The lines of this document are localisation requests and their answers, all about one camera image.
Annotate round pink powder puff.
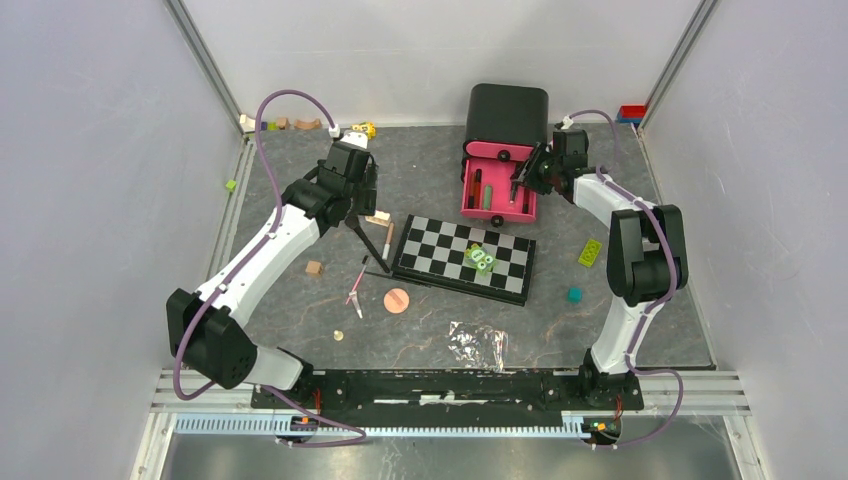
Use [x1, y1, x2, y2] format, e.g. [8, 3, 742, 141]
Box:
[383, 288, 410, 314]

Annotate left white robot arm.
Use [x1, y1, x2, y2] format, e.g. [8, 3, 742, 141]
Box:
[166, 131, 378, 408]

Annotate black drawer cabinet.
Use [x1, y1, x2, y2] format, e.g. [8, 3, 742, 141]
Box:
[460, 83, 549, 179]

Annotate green lego brick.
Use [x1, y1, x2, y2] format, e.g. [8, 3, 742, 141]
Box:
[578, 238, 603, 268]

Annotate dark red pencil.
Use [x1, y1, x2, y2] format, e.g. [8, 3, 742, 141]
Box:
[467, 169, 482, 209]

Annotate purple cable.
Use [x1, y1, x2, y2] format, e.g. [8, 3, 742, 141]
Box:
[172, 89, 369, 449]
[563, 109, 685, 449]

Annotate teal cube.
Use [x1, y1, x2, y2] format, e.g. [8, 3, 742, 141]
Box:
[567, 287, 583, 304]

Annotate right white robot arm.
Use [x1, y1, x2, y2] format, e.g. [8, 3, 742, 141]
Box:
[511, 116, 688, 408]

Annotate pink lip gloss wand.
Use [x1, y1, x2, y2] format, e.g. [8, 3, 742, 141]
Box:
[345, 255, 370, 319]

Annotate clear plastic wrapper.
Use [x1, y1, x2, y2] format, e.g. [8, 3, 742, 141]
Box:
[448, 321, 509, 372]

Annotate black makeup brush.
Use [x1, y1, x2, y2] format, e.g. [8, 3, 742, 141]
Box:
[345, 214, 391, 273]

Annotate beige white makeup pen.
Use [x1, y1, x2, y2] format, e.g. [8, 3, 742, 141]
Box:
[381, 222, 395, 260]

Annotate yellow toy block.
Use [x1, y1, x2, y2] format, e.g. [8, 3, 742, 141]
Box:
[351, 122, 377, 140]

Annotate green owl toy block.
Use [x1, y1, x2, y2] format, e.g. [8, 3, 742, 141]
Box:
[464, 243, 496, 275]

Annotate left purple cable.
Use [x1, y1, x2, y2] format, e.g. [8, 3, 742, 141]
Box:
[172, 89, 369, 449]

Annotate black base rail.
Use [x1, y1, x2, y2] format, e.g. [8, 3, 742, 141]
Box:
[286, 368, 644, 428]

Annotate red blue blocks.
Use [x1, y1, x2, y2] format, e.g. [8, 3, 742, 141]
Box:
[616, 104, 647, 125]

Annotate white toy block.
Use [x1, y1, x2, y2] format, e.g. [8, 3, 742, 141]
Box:
[238, 114, 256, 134]

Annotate black white chessboard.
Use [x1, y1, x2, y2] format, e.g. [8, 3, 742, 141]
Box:
[391, 215, 537, 306]

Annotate brown wooden cube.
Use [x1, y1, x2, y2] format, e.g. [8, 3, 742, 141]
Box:
[305, 260, 324, 278]

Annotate wooden arch block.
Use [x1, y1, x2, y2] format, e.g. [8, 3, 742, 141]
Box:
[292, 118, 322, 130]

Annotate white lego brick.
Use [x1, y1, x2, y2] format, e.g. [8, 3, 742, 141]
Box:
[364, 210, 392, 227]

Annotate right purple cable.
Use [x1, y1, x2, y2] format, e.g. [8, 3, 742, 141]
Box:
[563, 109, 685, 449]

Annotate green tube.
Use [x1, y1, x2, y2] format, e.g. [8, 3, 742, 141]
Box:
[482, 185, 493, 211]

